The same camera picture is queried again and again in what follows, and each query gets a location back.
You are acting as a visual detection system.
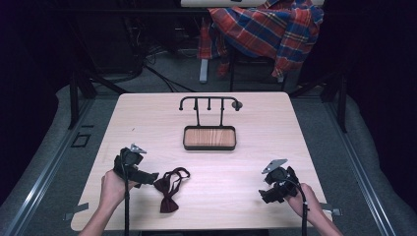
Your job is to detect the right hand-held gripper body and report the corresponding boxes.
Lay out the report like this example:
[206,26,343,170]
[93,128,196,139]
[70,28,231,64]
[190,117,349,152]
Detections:
[261,158,301,199]

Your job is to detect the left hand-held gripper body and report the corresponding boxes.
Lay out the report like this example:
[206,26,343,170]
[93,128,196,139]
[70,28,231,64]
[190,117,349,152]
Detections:
[112,143,148,183]

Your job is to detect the dark red bow tie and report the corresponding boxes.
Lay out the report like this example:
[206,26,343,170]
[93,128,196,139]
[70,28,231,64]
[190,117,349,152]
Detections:
[152,166,192,214]

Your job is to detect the black rack with wooden tray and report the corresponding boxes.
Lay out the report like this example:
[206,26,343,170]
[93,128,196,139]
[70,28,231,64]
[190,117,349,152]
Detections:
[178,95,244,151]

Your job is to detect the person's left hand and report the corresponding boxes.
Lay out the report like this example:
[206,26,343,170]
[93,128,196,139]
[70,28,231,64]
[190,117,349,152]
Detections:
[98,169,140,210]

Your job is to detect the person's right hand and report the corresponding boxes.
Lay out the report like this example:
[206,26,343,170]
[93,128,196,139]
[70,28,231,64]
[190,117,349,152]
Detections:
[284,182,326,225]

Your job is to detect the grey tape strip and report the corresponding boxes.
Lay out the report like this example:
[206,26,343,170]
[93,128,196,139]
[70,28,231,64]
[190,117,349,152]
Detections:
[63,202,90,222]
[319,202,342,218]

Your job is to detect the black metal stand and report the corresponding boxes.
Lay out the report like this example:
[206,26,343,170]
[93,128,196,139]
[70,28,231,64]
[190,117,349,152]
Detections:
[288,70,349,134]
[67,63,130,131]

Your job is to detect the black chair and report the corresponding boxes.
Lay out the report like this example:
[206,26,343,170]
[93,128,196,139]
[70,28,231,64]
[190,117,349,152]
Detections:
[227,45,287,92]

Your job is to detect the red blue plaid shirt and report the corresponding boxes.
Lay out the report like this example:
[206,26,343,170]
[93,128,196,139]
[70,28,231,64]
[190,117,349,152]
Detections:
[196,0,326,80]

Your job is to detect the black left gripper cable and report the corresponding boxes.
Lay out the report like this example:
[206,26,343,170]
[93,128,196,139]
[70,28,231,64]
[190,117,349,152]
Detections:
[119,149,131,236]

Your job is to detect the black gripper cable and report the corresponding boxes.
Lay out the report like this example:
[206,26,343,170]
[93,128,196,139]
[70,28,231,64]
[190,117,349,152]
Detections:
[119,149,131,236]
[281,178,309,236]

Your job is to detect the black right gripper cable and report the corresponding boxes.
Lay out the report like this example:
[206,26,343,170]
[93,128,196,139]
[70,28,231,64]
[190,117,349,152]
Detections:
[281,178,309,236]

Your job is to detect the aluminium floor rail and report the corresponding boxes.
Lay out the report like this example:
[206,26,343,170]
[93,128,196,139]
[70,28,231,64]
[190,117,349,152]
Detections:
[323,97,398,236]
[0,97,96,236]

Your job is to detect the black floor cables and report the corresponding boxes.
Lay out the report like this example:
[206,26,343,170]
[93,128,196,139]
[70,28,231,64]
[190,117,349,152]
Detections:
[131,42,198,93]

